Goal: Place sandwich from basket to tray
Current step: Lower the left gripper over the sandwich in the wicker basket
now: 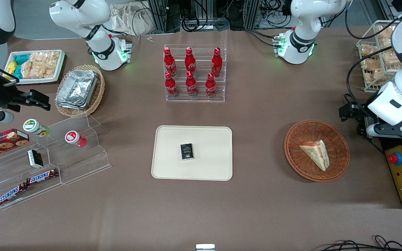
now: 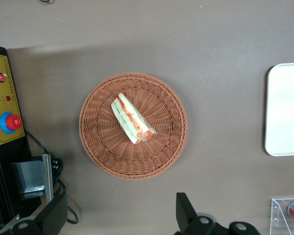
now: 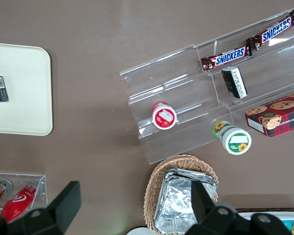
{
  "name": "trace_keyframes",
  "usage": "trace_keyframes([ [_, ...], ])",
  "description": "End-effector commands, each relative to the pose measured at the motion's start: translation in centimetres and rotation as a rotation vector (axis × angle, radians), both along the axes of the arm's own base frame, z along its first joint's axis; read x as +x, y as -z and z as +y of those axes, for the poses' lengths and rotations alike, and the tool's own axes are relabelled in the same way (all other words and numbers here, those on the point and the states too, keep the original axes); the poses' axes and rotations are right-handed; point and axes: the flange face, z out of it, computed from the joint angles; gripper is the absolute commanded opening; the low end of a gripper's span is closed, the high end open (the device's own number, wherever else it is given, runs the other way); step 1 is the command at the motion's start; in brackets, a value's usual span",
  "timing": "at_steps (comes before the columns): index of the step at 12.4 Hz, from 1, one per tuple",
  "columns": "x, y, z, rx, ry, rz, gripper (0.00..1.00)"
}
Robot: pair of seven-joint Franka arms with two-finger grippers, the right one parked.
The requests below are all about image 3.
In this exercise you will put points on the green sunflower yogurt cup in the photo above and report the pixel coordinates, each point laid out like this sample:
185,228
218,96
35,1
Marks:
236,142

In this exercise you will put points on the white snack tray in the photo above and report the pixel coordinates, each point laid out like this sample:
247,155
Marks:
264,215

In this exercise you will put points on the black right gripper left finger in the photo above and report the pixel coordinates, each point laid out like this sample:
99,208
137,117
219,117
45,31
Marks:
61,205

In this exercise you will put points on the beige rectangular serving tray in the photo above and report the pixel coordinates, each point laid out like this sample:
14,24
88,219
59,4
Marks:
27,98

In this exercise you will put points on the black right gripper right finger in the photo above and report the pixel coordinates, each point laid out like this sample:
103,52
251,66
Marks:
203,203

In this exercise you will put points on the clear acrylic bottle rack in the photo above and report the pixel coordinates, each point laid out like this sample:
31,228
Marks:
42,191

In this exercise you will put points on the Snickers chocolate bar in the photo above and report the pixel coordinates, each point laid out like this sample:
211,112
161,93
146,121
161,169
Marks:
226,58
275,30

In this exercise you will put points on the aluminium foil container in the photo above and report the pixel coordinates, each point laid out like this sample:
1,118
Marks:
176,203
205,176

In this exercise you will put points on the teal snack packet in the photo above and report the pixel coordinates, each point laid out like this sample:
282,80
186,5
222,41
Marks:
287,225

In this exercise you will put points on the red tartan cookie box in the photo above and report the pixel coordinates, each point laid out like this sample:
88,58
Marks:
284,115

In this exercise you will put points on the black box with white side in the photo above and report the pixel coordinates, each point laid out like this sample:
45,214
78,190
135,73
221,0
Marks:
231,83

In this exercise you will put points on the clear acrylic tiered shelf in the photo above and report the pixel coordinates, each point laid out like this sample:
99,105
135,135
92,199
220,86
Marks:
161,80

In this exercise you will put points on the red lidded yogurt cup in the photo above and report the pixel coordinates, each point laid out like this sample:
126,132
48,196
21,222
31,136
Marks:
164,117

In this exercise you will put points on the light wicker basket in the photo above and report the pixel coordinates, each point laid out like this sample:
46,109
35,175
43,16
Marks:
152,191

